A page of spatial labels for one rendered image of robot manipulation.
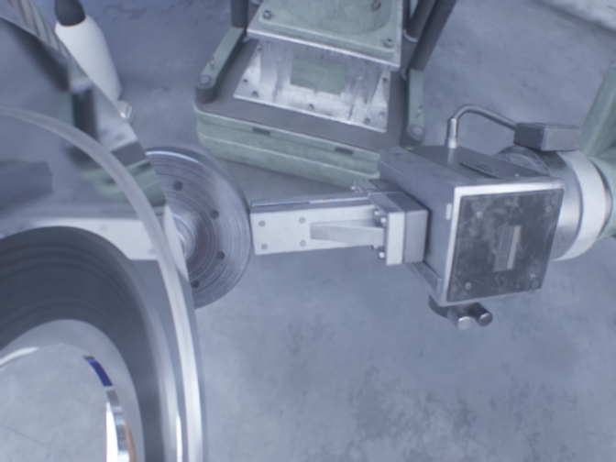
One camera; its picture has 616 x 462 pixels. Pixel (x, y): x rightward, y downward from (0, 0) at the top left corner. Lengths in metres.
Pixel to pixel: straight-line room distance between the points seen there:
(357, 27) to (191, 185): 0.99
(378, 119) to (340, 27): 0.39
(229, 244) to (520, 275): 0.32
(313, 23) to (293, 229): 0.96
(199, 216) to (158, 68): 1.79
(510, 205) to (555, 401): 1.41
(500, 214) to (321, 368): 1.03
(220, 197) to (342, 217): 0.14
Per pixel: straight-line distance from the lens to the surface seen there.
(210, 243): 0.41
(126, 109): 0.28
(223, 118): 1.37
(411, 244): 0.39
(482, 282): 0.40
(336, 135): 1.33
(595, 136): 0.64
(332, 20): 1.26
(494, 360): 1.58
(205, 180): 0.39
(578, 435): 1.79
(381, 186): 0.46
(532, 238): 0.41
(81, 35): 1.78
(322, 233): 0.39
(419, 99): 1.51
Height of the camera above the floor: 1.27
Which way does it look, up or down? 60 degrees down
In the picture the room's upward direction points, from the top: 15 degrees clockwise
